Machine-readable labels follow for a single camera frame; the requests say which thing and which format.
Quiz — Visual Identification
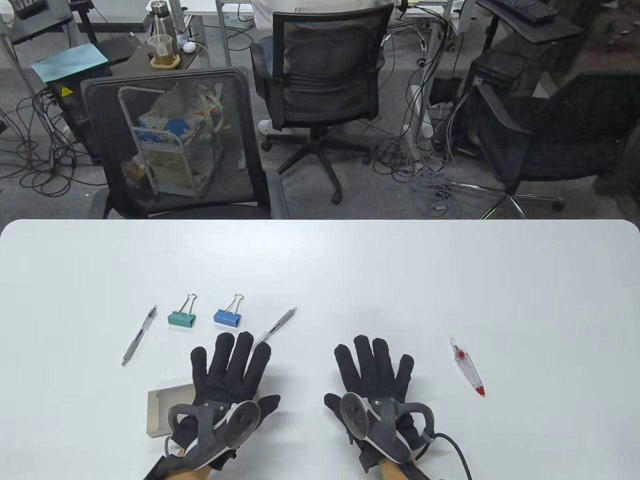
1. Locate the person's left hand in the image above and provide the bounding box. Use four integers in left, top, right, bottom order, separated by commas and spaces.
170, 331, 282, 469

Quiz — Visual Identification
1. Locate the person's right hand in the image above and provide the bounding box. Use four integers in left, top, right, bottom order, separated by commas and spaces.
324, 335, 427, 473

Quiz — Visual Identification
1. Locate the blue binder clip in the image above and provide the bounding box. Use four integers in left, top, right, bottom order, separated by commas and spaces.
213, 294, 245, 329

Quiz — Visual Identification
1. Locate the green binder clip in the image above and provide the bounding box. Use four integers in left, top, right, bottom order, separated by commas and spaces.
167, 294, 197, 329

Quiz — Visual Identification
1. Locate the silver pen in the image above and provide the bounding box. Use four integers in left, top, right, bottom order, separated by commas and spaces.
252, 307, 298, 347

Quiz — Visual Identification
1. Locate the kraft translucent pull-out pencil case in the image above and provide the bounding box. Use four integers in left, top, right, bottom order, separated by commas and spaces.
147, 384, 197, 439

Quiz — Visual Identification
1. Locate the clear grey pen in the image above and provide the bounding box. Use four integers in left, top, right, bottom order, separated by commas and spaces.
121, 305, 158, 367

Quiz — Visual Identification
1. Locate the clear red-tipped pen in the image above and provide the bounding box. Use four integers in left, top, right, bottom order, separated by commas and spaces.
449, 338, 487, 399

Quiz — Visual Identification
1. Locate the grey tracking controller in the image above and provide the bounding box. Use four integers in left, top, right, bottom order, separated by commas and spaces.
167, 399, 262, 456
340, 392, 436, 458

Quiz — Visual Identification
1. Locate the white power strip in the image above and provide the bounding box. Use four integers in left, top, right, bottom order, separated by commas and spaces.
400, 84, 435, 138

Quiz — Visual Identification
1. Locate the black mesh chair square back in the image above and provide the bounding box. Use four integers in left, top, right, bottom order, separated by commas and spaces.
81, 67, 290, 220

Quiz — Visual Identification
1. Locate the black mesh chair chrome base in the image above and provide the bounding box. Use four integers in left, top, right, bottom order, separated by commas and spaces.
445, 70, 640, 220

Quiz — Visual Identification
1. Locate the black swivel office chair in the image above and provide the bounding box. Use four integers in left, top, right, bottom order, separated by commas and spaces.
249, 1, 396, 206

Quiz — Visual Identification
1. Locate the black cabinet yellow label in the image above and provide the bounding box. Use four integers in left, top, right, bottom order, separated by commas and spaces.
47, 75, 113, 166

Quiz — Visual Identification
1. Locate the dark brown side table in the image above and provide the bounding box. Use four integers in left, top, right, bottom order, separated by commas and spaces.
112, 14, 207, 71

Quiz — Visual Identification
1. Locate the black computer tower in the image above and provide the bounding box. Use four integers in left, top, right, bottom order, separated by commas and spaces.
467, 50, 551, 156

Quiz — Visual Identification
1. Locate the clear plastic cup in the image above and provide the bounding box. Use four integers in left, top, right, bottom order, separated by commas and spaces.
147, 34, 178, 66

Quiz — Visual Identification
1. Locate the teal folder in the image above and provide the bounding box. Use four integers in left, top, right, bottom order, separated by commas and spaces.
31, 43, 109, 84

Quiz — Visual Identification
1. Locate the steel water bottle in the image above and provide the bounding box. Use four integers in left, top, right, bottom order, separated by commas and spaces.
150, 1, 176, 51

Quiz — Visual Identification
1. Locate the black keyboard stand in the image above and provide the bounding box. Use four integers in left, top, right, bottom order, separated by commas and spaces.
475, 0, 585, 43

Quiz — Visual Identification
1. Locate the black keyboard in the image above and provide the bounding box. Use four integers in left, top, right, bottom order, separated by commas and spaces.
487, 0, 558, 25

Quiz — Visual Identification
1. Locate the black equipment stand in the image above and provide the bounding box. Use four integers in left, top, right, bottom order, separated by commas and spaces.
9, 0, 73, 45

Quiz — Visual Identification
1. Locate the tangle of grey cables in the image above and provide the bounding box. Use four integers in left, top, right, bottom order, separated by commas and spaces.
372, 90, 473, 211

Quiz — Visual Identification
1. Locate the white wire cart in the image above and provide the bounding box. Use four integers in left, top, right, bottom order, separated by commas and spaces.
118, 84, 227, 198

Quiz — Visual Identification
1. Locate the tangle of black cables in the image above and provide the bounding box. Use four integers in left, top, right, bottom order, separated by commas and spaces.
0, 87, 108, 197

